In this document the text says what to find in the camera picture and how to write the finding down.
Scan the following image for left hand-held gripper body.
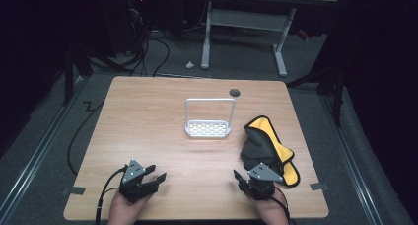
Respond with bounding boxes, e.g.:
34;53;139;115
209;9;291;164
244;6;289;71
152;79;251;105
118;158;160;204

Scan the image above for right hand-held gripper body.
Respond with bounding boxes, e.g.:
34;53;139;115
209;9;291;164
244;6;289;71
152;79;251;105
239;162;284;201

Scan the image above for grey and yellow cloth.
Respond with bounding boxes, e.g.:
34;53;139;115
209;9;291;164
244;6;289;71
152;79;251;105
240;114;301;188

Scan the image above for white plastic rack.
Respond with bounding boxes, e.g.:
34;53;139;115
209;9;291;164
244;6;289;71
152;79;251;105
183;97;237;139

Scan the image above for person's right hand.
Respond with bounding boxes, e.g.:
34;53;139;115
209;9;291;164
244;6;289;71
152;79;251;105
250;187;291;225

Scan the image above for person's left hand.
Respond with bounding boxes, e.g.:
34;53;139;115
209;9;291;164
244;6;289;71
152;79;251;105
106;188;153;225

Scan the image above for black metal stand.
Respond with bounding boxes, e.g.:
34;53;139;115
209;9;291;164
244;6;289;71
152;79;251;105
285;61;347;128
61;41;94;107

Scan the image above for white-legged desk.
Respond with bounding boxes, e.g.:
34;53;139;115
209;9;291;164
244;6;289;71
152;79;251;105
199;0;339;78

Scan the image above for right hand-held gripper cable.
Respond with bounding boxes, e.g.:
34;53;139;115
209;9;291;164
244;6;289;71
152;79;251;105
269;185;293;225

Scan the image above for hand-held gripper cable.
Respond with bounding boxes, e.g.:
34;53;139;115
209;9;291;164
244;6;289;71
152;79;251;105
269;185;293;225
95;165;128;225

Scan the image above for left hand-held gripper cable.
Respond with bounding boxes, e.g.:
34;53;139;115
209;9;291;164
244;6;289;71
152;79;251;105
95;165;128;225

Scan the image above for black floor cable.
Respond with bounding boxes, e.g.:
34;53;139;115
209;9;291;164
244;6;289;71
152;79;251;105
66;100;105;178

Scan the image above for metal floor rail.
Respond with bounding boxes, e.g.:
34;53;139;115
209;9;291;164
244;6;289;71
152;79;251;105
318;94;384;225
0;76;87;221

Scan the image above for bundle of black cables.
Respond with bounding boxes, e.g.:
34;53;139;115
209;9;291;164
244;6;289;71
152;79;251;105
122;7;172;78

